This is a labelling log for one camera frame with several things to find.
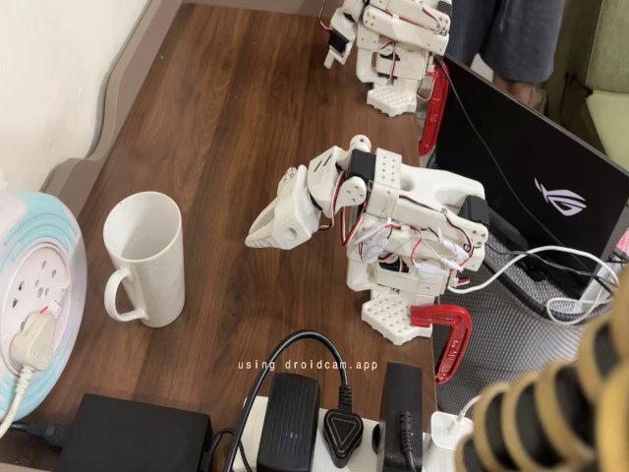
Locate red C-clamp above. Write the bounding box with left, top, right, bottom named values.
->
left=417, top=61, right=451, bottom=157
left=410, top=304, right=474, bottom=386

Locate white cable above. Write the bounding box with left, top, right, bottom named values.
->
left=447, top=245, right=621, bottom=326

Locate white USB charger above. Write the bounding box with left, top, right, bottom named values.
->
left=429, top=410, right=476, bottom=472

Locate gold black flexible tripod leg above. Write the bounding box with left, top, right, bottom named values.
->
left=454, top=293, right=629, bottom=472

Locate black narrow power adapter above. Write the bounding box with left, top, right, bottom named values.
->
left=378, top=361, right=425, bottom=472

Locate person in grey shorts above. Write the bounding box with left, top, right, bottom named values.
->
left=444, top=0, right=567, bottom=115

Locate beige plug with white cable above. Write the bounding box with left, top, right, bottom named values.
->
left=0, top=311, right=57, bottom=427

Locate green sofa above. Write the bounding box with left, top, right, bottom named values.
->
left=558, top=0, right=629, bottom=154

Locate white teal extension reel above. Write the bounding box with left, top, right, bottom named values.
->
left=0, top=189, right=88, bottom=424

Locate black triangular plug with cable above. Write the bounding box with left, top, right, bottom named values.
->
left=243, top=329, right=366, bottom=471

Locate black flat power brick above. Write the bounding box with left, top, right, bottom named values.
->
left=57, top=392, right=213, bottom=472

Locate white power strip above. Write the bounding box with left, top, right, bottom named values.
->
left=230, top=395, right=438, bottom=472

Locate black wide power adapter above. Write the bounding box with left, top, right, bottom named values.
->
left=256, top=372, right=321, bottom=472

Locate black laptop with logo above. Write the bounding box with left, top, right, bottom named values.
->
left=431, top=55, right=629, bottom=302

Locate white ceramic mug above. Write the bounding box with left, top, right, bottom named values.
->
left=101, top=192, right=187, bottom=329

